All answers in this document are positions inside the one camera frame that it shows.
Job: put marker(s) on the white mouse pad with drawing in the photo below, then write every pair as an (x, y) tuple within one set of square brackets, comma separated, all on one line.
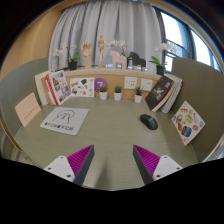
[(65, 120)]

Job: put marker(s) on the beige card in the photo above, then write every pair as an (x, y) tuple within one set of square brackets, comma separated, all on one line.
[(27, 109)]

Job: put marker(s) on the black computer mouse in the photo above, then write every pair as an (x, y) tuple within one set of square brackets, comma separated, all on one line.
[(149, 121)]

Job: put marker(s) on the small succulent in white pot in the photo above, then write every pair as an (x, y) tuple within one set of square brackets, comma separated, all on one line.
[(103, 95), (138, 97), (118, 95)]

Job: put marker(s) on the white wall socket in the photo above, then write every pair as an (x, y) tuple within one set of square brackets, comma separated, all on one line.
[(146, 85), (130, 82)]

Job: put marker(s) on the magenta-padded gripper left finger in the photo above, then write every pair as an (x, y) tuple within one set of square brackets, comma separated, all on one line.
[(59, 165)]

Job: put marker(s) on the grey pleated curtain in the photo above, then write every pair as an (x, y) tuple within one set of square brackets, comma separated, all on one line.
[(100, 20)]

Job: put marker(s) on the round purple number sticker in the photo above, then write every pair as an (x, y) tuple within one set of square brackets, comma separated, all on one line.
[(101, 82)]

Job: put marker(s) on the pink wooden horse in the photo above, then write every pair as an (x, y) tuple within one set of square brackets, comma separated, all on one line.
[(118, 60)]

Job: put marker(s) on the white sticker sheet with drawings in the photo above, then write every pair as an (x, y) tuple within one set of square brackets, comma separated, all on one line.
[(82, 87)]

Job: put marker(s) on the wooden hand model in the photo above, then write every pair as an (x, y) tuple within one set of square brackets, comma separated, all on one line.
[(87, 50)]

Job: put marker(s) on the white orchid in black pot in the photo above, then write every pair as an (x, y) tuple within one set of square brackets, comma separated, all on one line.
[(73, 65), (118, 43), (160, 69)]

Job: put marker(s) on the colourful food sticker sheet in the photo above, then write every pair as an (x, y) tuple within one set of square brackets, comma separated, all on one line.
[(187, 123)]

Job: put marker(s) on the orange book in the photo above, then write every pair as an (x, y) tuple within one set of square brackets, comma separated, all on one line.
[(46, 91)]

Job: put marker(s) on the light wooden desk shelf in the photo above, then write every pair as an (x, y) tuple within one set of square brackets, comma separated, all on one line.
[(110, 72)]

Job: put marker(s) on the wooden artist mannequin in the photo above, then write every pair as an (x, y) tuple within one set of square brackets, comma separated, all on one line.
[(101, 46)]

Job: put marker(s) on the thick white book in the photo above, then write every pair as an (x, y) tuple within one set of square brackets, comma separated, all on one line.
[(38, 85)]

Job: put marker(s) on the black hardcover book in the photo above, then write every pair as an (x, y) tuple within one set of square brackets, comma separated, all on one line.
[(159, 93)]

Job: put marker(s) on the black wooden horse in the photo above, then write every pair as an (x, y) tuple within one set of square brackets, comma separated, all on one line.
[(136, 60)]

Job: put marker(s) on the window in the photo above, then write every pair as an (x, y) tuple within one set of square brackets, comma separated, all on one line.
[(200, 46)]

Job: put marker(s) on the red-edged picture magazine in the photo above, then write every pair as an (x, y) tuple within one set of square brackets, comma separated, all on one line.
[(60, 86)]

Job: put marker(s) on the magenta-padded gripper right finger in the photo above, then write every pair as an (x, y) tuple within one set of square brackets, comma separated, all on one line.
[(167, 165)]

